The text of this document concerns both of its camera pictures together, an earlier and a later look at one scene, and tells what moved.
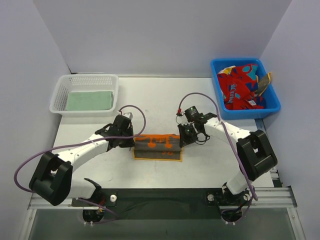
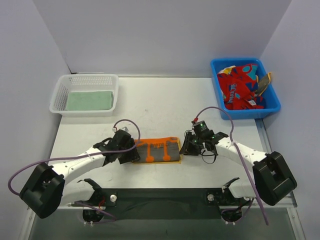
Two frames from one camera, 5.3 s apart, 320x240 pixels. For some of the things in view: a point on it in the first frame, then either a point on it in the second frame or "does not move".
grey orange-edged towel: (263, 83) does not move
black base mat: (167, 204) does not move
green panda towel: (90, 100) does not move
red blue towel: (239, 84) does not move
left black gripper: (129, 141) to (130, 153)
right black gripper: (185, 135) to (189, 144)
